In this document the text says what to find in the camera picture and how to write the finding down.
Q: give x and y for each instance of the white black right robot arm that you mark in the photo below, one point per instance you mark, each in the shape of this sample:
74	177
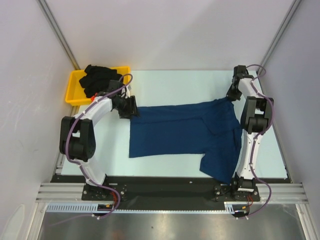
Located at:
256	119

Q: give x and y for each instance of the aluminium frame rail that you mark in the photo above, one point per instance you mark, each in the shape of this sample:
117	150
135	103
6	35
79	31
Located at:
60	193

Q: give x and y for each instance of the orange t shirt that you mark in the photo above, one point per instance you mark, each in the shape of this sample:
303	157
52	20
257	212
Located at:
94	96

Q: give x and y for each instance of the light blue cable duct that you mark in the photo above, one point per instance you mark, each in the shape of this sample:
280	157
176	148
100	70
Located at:
92	208

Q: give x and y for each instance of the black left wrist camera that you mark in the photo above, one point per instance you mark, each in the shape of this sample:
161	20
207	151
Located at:
114	85

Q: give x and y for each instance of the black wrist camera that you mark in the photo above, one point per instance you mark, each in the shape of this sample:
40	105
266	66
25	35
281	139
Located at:
114	85
240	71

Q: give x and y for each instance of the blue t shirt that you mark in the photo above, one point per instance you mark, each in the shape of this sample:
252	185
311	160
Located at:
209	128

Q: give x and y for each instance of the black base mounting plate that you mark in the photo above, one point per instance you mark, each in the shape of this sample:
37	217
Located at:
158	193

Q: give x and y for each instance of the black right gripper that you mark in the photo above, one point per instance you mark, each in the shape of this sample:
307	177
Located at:
232	92

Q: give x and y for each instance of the yellow plastic bin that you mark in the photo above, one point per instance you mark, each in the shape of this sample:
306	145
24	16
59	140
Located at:
75	94

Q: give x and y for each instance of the black t shirt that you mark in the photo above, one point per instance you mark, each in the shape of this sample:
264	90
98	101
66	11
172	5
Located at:
97	79

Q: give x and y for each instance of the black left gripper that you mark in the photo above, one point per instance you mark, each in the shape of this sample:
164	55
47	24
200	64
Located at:
132	109

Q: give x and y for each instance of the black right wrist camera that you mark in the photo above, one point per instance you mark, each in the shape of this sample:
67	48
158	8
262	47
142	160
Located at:
240	71

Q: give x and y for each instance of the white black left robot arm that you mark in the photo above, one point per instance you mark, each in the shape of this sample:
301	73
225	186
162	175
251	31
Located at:
77	134

